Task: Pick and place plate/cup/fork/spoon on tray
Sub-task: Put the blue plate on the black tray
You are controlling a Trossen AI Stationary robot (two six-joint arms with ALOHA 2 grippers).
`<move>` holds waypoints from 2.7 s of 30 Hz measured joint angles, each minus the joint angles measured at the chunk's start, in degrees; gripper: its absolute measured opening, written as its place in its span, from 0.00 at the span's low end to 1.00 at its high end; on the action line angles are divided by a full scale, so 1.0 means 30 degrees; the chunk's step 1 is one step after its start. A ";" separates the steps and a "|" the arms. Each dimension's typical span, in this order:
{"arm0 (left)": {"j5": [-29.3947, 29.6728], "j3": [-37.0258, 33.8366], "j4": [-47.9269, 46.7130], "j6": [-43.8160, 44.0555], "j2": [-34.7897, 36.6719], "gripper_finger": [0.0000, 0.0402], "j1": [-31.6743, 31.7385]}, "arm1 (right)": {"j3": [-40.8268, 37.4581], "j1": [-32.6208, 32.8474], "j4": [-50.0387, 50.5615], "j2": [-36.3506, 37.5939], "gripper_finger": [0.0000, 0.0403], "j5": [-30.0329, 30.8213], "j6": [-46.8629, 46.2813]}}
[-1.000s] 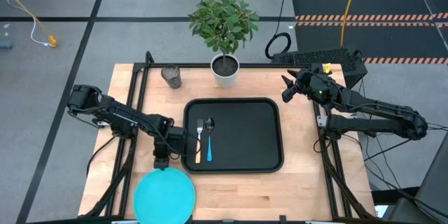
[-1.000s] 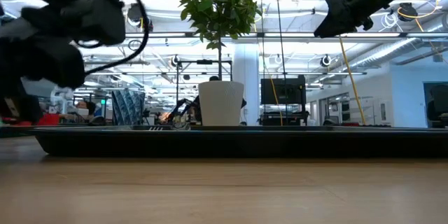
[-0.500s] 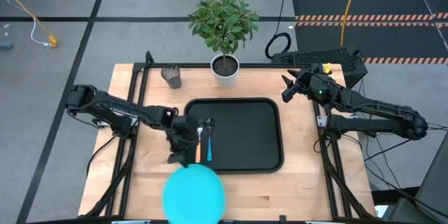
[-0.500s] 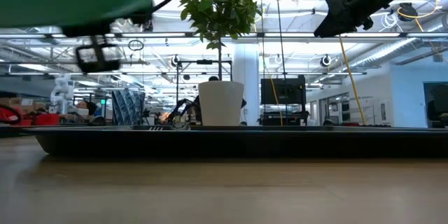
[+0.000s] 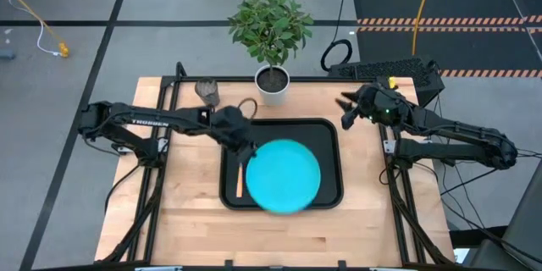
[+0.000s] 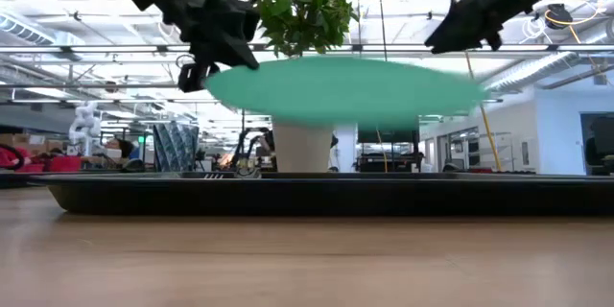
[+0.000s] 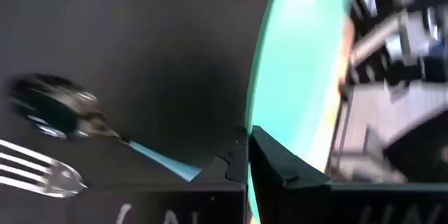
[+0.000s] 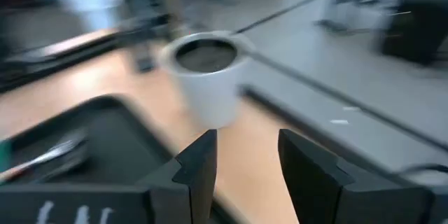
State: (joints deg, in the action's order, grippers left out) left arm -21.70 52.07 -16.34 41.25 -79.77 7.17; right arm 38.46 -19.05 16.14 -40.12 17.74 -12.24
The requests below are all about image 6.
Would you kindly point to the black aluminium table frame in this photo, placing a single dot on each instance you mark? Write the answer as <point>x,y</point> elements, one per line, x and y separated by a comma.
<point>14,180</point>

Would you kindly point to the green leafy plant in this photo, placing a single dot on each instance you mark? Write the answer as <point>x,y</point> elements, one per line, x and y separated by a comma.
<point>307,14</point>

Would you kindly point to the blue patterned glass cup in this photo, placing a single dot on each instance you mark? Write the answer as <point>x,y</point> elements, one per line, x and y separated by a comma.
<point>175,148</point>

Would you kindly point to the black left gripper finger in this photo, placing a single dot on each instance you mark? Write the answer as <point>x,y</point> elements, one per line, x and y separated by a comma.
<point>196,77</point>
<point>225,55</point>

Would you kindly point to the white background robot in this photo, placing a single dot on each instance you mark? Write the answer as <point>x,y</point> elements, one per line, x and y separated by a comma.
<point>85,127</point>

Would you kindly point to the black monitor on cart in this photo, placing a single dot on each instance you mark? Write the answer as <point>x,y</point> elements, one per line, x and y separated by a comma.
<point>388,135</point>

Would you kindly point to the person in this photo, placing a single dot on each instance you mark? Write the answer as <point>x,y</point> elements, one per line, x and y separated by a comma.
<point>122,148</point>

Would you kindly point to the red storage bin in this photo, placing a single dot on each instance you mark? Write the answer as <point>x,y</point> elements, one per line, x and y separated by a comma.
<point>64,164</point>

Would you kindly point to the white plant pot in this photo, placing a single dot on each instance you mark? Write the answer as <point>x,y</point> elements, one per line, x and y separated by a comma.
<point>302,148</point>

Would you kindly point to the black plastic tray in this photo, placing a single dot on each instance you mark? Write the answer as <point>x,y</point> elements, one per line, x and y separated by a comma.
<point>307,196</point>

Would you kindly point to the teal plate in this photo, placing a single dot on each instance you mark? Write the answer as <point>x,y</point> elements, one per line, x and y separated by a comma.
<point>345,91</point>

